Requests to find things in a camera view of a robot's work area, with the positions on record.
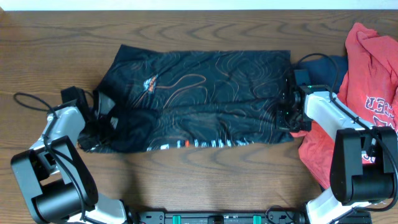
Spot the navy blue cloth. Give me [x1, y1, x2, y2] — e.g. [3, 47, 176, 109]
[298, 55, 348, 93]

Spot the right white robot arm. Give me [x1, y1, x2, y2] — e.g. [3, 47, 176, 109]
[275, 85, 397, 223]

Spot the black orange-patterned jersey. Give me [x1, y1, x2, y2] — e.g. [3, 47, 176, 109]
[83, 45, 292, 153]

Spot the red printed t-shirt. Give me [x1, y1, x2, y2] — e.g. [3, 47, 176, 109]
[297, 22, 397, 189]

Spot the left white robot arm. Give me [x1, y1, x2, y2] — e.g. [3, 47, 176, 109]
[11, 100, 128, 223]

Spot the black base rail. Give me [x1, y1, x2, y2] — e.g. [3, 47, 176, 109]
[60, 202, 373, 224]

